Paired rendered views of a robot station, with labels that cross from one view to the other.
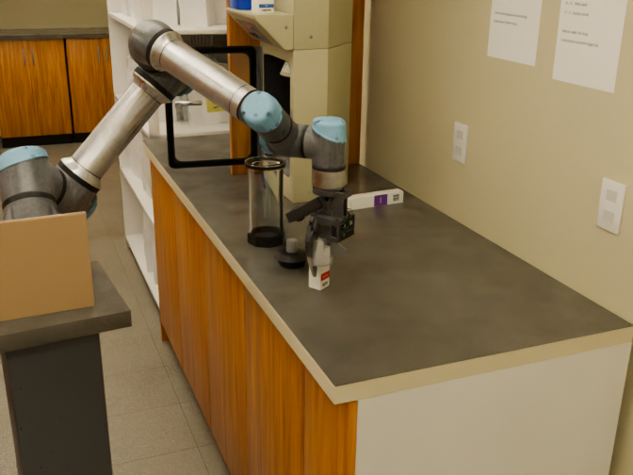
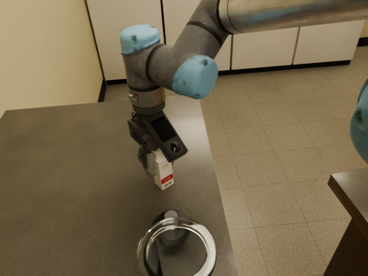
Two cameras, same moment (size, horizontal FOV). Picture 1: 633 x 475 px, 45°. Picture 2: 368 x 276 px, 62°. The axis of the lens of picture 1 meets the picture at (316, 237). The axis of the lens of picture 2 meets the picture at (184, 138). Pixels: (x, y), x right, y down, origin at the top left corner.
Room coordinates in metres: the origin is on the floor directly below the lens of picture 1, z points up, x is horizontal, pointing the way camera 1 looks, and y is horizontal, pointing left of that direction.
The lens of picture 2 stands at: (2.16, 0.23, 1.55)
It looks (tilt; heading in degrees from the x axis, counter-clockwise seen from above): 40 degrees down; 199
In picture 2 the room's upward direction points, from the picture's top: 4 degrees counter-clockwise
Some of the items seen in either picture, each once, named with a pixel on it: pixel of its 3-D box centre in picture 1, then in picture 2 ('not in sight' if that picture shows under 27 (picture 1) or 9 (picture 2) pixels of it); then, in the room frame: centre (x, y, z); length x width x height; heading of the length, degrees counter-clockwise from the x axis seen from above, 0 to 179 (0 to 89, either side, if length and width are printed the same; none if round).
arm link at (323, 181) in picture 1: (329, 177); (145, 92); (1.65, -0.03, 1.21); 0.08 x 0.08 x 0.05
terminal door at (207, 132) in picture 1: (211, 107); not in sight; (2.53, 0.35, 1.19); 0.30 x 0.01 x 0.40; 106
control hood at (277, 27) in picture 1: (257, 27); not in sight; (2.42, 0.19, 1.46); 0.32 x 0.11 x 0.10; 22
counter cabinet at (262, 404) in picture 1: (312, 340); not in sight; (2.30, 0.01, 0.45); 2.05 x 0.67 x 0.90; 22
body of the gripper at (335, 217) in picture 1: (331, 212); (149, 121); (1.64, -0.03, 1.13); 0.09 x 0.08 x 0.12; 56
